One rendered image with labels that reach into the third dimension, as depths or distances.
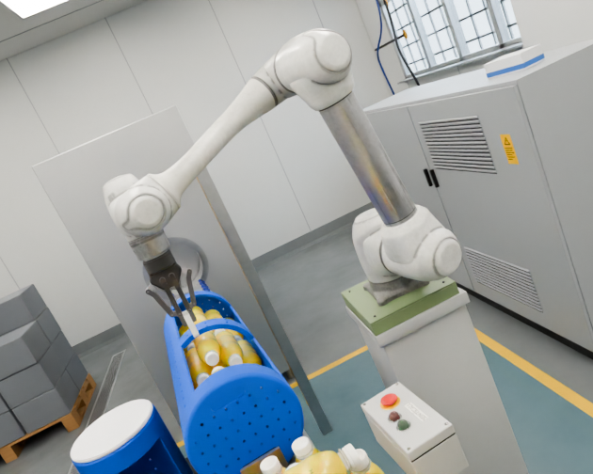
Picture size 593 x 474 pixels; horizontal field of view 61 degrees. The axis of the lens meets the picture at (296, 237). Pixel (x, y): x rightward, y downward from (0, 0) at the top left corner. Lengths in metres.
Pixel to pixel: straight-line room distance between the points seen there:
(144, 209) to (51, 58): 5.53
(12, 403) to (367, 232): 3.93
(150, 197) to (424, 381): 1.05
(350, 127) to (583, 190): 1.47
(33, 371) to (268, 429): 3.71
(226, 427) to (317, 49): 0.89
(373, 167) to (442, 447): 0.69
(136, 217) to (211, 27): 5.47
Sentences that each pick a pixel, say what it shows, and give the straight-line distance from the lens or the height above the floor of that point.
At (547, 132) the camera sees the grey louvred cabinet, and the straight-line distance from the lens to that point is 2.43.
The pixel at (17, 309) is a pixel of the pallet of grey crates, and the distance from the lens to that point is 5.12.
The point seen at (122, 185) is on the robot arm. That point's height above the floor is 1.72.
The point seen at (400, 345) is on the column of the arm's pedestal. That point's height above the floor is 0.93.
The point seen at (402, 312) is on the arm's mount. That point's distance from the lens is 1.59.
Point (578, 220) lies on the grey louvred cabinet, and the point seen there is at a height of 0.76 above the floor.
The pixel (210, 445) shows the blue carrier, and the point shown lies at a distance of 1.27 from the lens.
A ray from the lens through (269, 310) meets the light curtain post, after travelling 2.69.
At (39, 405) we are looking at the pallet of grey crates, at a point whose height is 0.33.
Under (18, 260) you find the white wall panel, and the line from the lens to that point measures 6.76.
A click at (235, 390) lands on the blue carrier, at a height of 1.20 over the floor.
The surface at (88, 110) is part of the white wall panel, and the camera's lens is 6.43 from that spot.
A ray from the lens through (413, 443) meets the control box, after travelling 1.01.
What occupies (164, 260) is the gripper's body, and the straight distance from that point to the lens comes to 1.30.
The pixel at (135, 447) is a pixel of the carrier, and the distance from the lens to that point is 1.73.
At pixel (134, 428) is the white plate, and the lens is 1.74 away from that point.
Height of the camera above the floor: 1.73
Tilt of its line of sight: 14 degrees down
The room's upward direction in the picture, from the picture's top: 24 degrees counter-clockwise
